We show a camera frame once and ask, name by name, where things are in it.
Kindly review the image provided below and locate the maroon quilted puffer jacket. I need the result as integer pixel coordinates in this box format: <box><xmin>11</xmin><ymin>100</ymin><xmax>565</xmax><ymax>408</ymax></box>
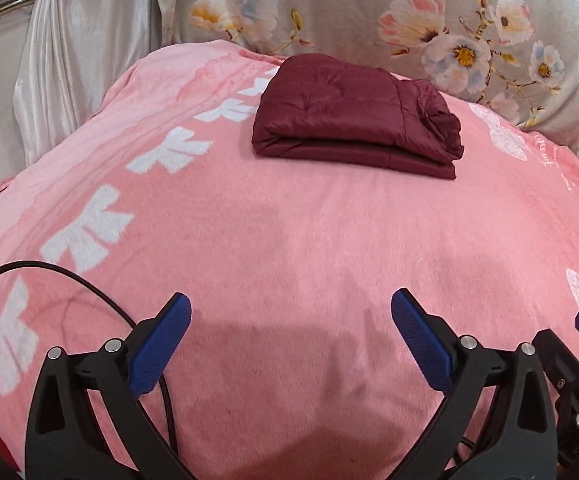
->
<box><xmin>251</xmin><ymin>53</ymin><xmax>464</xmax><ymax>180</ymax></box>

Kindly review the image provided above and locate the black cable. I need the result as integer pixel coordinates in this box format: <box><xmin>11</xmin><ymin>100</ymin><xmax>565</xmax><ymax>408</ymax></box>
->
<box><xmin>0</xmin><ymin>259</ymin><xmax>180</xmax><ymax>466</ymax></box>

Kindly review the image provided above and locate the grey floral bedsheet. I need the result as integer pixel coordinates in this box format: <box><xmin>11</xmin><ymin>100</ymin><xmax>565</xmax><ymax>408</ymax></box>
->
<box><xmin>158</xmin><ymin>0</ymin><xmax>579</xmax><ymax>158</ymax></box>

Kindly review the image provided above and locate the pink blanket with white bows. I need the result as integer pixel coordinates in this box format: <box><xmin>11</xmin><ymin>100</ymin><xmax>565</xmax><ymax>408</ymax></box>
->
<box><xmin>0</xmin><ymin>41</ymin><xmax>579</xmax><ymax>479</ymax></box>

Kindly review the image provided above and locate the silver satin curtain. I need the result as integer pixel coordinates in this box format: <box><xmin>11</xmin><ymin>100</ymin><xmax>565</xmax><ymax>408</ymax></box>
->
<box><xmin>0</xmin><ymin>0</ymin><xmax>160</xmax><ymax>182</ymax></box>

